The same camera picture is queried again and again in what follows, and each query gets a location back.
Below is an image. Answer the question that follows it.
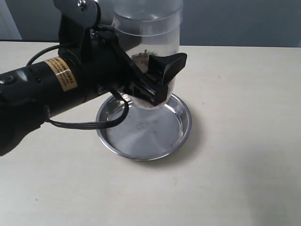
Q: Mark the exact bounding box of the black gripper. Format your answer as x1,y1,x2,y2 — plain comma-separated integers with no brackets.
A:
78,26,187,105

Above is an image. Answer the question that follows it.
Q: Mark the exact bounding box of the clear plastic bottle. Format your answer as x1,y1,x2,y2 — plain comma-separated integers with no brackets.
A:
112,0,184,109

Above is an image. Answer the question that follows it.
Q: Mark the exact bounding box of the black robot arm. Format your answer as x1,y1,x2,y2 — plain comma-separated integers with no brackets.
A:
0,26,187,155

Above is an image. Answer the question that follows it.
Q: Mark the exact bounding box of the round steel tray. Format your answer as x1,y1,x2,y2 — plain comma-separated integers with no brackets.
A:
97,94,192,161

